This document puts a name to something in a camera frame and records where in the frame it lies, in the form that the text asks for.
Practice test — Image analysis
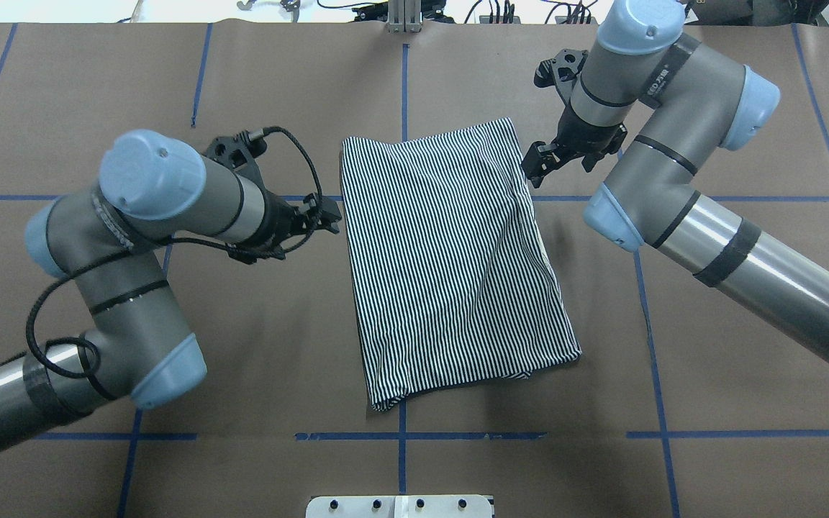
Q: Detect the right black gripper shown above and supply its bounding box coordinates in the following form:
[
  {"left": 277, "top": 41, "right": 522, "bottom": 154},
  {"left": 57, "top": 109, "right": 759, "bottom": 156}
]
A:
[{"left": 521, "top": 123, "right": 628, "bottom": 188}]

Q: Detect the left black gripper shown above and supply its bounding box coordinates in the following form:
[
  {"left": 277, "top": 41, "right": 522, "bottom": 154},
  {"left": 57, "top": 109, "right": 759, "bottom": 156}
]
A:
[{"left": 274, "top": 194, "right": 343, "bottom": 249}]

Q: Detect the striped polo shirt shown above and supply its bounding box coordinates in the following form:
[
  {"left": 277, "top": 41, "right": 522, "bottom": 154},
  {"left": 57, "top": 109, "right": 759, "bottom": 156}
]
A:
[{"left": 341, "top": 118, "right": 581, "bottom": 411}]

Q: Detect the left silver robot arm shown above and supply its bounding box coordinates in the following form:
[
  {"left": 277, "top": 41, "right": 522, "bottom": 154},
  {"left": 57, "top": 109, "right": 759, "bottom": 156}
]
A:
[{"left": 0, "top": 127, "right": 342, "bottom": 452}]

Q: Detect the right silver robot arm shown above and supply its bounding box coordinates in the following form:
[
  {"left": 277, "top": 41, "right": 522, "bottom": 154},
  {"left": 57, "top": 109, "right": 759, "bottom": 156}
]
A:
[{"left": 521, "top": 1, "right": 829, "bottom": 365}]

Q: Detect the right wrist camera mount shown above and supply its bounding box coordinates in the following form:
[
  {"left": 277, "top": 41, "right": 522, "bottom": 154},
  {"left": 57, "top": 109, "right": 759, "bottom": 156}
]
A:
[{"left": 533, "top": 49, "right": 589, "bottom": 105}]

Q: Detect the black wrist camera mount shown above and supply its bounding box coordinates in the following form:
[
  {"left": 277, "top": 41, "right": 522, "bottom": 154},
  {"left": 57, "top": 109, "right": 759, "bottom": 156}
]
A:
[{"left": 203, "top": 129, "right": 267, "bottom": 183}]

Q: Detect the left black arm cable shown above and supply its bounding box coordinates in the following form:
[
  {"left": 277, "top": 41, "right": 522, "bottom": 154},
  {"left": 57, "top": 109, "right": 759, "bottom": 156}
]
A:
[{"left": 24, "top": 126, "right": 325, "bottom": 382}]

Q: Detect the aluminium frame post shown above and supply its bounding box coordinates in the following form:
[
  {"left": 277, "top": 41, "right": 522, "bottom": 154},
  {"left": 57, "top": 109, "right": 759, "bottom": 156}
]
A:
[{"left": 386, "top": 0, "right": 423, "bottom": 34}]

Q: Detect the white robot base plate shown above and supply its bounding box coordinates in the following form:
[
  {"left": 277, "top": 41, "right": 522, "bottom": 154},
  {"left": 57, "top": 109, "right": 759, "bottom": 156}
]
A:
[{"left": 305, "top": 494, "right": 496, "bottom": 517}]

